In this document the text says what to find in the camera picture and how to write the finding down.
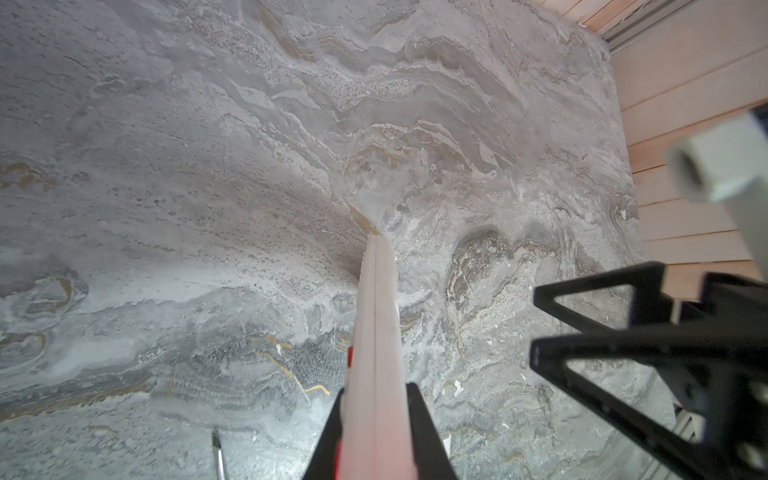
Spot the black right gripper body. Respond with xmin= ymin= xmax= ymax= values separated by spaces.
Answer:
xmin=660 ymin=273 xmax=767 ymax=479

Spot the orange handled screwdriver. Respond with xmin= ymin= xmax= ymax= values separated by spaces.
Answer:
xmin=211 ymin=429 xmax=227 ymax=480

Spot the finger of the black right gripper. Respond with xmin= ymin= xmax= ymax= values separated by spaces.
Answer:
xmin=533 ymin=261 xmax=673 ymax=333
xmin=529 ymin=335 xmax=768 ymax=480

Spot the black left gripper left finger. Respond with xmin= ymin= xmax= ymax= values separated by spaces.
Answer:
xmin=302 ymin=389 xmax=345 ymax=480

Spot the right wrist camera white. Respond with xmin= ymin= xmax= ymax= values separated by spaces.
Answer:
xmin=666 ymin=108 xmax=767 ymax=276

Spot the long white remote control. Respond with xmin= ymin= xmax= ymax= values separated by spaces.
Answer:
xmin=336 ymin=235 xmax=418 ymax=479

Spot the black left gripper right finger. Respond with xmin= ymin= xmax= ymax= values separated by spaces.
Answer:
xmin=406 ymin=382 xmax=458 ymax=480

